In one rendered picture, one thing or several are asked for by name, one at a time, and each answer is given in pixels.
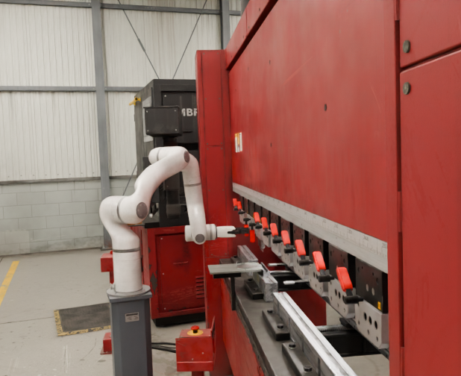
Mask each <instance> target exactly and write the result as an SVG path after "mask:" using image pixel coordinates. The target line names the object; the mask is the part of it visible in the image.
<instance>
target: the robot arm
mask: <svg viewBox="0 0 461 376"><path fill-rule="evenodd" d="M148 159H149V161H150V163H151V165H150V166H149V167H147V168H146V169H145V170H144V171H143V172H142V174H141V175H140V176H139V177H138V178H137V180H136V182H135V184H134V189H135V191H136V192H135V193H134V194H133V195H131V196H110V197H107V198H106V199H104V200H103V202H102V203H101V205H100V209H99V214H100V218H101V221H102V223H103V225H104V226H105V228H106V229H107V231H108V233H109V235H110V237H111V239H112V245H113V273H114V283H113V284H110V289H108V290H107V295H109V296H110V297H115V298H128V297H134V296H139V295H144V294H146V293H148V292H150V290H151V288H150V286H148V285H144V284H142V269H141V254H140V241H139V237H138V236H137V235H136V234H135V233H134V232H133V231H132V230H131V229H130V228H129V227H128V225H127V224H137V223H140V222H142V221H143V220H144V219H145V218H146V217H147V215H148V212H149V208H150V203H151V198H152V196H153V194H154V192H155V190H156V189H157V188H158V187H159V185H161V184H162V182H164V181H165V180H166V179H167V178H169V177H171V176H173V175H175V174H177V173H179V172H182V175H183V180H184V191H185V197H186V205H187V210H188V215H189V223H190V225H186V226H185V240H186V241H187V242H190V241H194V242H195V243H196V244H199V245H200V244H203V243H204V242H205V241H206V240H215V239H217V237H236V235H235V234H249V228H244V227H240V228H235V227H234V226H221V227H216V225H214V224H210V225H206V219H205V213H204V203H203V195H202V188H201V176H200V170H199V165H198V161H197V160H196V158H195V157H194V156H193V155H191V154H190V153H189V152H188V151H187V150H186V149H185V148H184V147H180V146H174V147H159V148H154V149H153V150H151V152H150V153H149V156H148Z"/></svg>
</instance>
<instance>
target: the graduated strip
mask: <svg viewBox="0 0 461 376"><path fill-rule="evenodd" d="M233 187H234V188H237V189H239V190H241V191H243V192H245V193H248V194H249V195H252V196H254V197H255V198H258V199H260V200H262V201H264V202H266V203H268V204H271V205H273V206H275V207H277V208H279V209H281V210H284V211H286V212H288V213H290V214H292V215H293V216H297V217H298V218H300V219H303V220H304V221H306V222H309V223H311V224H313V225H315V226H317V227H319V228H322V229H324V230H326V231H328V232H330V233H332V234H335V235H337V236H339V237H341V238H343V239H346V240H347V241H349V242H352V243H353V244H356V245H358V246H360V247H362V248H364V249H366V250H369V251H371V252H373V253H375V254H377V255H380V256H381V257H384V258H386V259H387V243H386V242H383V241H381V240H378V239H375V238H374V237H371V236H368V235H365V234H362V233H360V232H358V231H355V230H353V229H350V228H347V227H345V226H343V225H340V224H337V223H335V222H332V221H330V220H328V219H325V218H322V217H320V216H317V215H315V214H312V213H309V212H307V211H305V210H302V209H300V208H297V207H294V206H292V205H290V204H287V203H284V202H282V201H279V200H277V199H275V198H272V197H269V196H267V195H264V194H262V193H259V192H256V191H254V190H252V189H249V188H247V187H243V186H241V185H239V184H235V183H234V182H233Z"/></svg>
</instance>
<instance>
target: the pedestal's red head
mask: <svg viewBox="0 0 461 376"><path fill-rule="evenodd" d="M199 330H202V331H203V334H201V335H197V336H191V335H189V334H187V333H188V332H189V331H191V329H182V330H181V334H180V336H179V338H175V344H176V361H177V372H212V371H213V370H214V366H215V361H216V329H215V316H214V317H213V323H212V327H211V329H199ZM210 332H211V335H210Z"/></svg>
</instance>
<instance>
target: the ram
mask: <svg viewBox="0 0 461 376"><path fill-rule="evenodd" d="M228 78H229V99H230V138H231V159H232V178H233V182H234V183H235V184H239V185H241V186H243V187H247V188H249V189H252V190H254V191H256V192H259V193H262V194H264V195H267V196H269V197H272V198H275V199H277V200H279V201H282V202H284V203H287V204H290V205H292V206H294V207H297V208H300V209H302V210H305V211H307V212H309V213H312V214H315V215H317V216H320V217H322V218H325V219H328V220H330V221H332V222H335V223H337V224H340V225H343V226H345V227H347V228H350V229H353V230H355V231H358V232H360V233H362V234H365V235H368V236H371V237H374V238H375V239H378V240H381V241H383V242H386V243H387V220H386V138H385V97H384V56H383V0H278V1H277V3H276V4H275V6H274V7H273V8H272V10H271V11H270V13H269V15H268V16H267V17H266V19H265V20H264V22H263V24H262V25H261V26H260V28H259V29H258V31H257V33H256V34H255V35H254V36H253V38H252V39H251V41H250V43H249V44H248V45H247V47H246V48H245V50H244V52H243V53H242V54H241V56H240V57H239V59H238V60H237V62H236V63H235V64H234V66H233V68H232V69H231V70H230V72H229V73H228ZM240 132H242V151H240V139H239V144H238V133H240ZM235 134H237V152H236V140H235ZM238 146H239V152H238ZM233 191H234V192H236V193H238V194H240V195H241V196H243V197H245V198H247V199H249V200H251V201H253V202H254V203H256V204H258V205H260V206H262V207H264V208H266V209H267V210H270V211H272V212H273V213H275V214H277V215H279V216H281V217H283V218H284V219H286V220H288V221H290V222H292V223H293V224H295V225H297V226H299V227H301V228H303V229H304V230H306V231H309V232H310V233H312V234H314V235H316V236H318V237H320V238H322V239H324V240H325V241H327V242H329V243H331V244H333V245H335V246H336V247H338V248H341V249H342V250H344V251H346V252H348V253H349V254H352V255H354V256H355V257H357V258H359V259H361V260H363V261H365V262H367V263H368V264H370V265H372V266H374V267H376V268H378V269H379V270H381V271H383V272H385V273H387V274H388V261H387V259H386V258H384V257H381V256H380V255H377V254H375V253H373V252H371V251H369V250H366V249H364V248H362V247H360V246H358V245H356V244H353V243H352V242H349V241H347V240H346V239H343V238H341V237H339V236H337V235H335V234H332V233H330V232H328V231H326V230H324V229H322V228H319V227H317V226H315V225H313V224H311V223H309V222H306V221H304V220H303V219H300V218H298V217H297V216H293V215H292V214H290V213H288V212H286V211H284V210H281V209H279V208H277V207H275V206H273V205H271V204H268V203H266V202H264V201H262V200H260V199H258V198H255V197H254V196H252V195H249V194H248V193H245V192H243V191H241V190H239V189H237V188H234V187H233Z"/></svg>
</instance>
